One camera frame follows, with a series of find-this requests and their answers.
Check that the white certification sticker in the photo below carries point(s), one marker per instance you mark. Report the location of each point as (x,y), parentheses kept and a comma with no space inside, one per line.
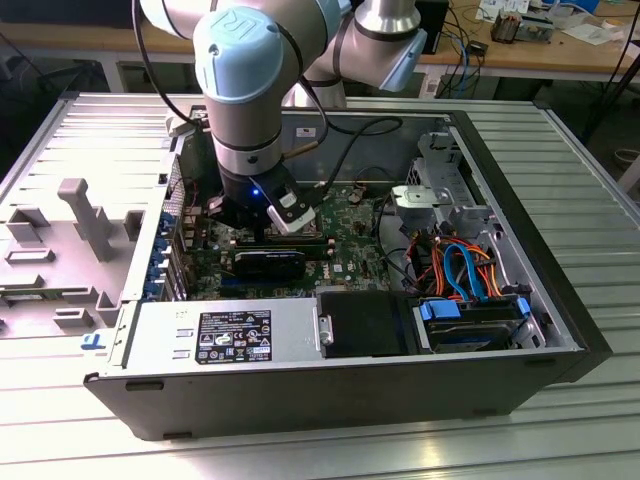
(305,131)

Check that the black graphics card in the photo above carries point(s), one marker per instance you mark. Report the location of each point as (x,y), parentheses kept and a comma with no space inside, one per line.
(270,265)

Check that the black grey PC case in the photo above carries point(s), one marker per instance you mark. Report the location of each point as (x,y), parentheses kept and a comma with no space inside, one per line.
(300,400)

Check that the white paper sheet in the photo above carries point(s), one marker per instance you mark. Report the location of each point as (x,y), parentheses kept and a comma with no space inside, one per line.
(587,32)

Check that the grey plastic parts rack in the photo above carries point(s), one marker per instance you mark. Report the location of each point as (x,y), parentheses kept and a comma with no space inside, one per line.
(50,240)

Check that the silver coin cell battery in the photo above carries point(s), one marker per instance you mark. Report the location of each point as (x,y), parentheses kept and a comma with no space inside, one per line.
(356,193)

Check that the metal CPU socket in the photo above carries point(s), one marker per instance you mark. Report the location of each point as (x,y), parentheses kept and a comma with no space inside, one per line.
(311,227)

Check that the green RAM stick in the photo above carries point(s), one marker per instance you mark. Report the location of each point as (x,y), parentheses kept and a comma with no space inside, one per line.
(22,298)

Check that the wooden desk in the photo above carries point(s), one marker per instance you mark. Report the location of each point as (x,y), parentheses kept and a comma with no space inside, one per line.
(75,42)

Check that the silver metal drive cage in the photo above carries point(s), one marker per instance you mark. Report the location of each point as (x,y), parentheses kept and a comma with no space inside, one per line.
(440,165)

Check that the black equipment case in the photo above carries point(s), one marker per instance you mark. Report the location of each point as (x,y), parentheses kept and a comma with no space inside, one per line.
(75,12)

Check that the green motherboard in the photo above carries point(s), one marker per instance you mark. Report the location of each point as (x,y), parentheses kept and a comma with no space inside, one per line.
(350,250)

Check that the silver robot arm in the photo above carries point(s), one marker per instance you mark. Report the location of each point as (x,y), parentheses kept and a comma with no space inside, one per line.
(240,115)

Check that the silver metal bracket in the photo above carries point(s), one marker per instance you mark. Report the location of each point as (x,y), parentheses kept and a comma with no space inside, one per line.
(419,197)

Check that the tall black box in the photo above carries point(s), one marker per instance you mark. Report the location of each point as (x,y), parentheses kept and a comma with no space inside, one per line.
(439,25)

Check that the silver power supply unit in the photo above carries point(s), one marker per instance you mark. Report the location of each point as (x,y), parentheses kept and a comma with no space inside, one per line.
(160,337)

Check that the hard disk blue carrier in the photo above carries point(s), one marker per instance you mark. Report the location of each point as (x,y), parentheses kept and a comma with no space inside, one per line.
(470,337)

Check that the blue expansion card latch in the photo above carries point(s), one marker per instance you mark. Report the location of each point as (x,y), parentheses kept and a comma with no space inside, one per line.
(152,291)
(157,267)
(160,248)
(166,225)

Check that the small black device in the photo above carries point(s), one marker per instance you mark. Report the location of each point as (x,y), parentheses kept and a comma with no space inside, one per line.
(477,47)

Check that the small transformer device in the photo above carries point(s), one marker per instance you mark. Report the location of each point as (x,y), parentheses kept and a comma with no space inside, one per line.
(505,29)

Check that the white paper sheets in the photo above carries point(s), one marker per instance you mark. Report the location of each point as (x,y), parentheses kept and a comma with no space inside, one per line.
(500,9)

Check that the grey plastic case latch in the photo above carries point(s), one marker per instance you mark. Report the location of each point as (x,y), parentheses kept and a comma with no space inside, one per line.
(175,125)

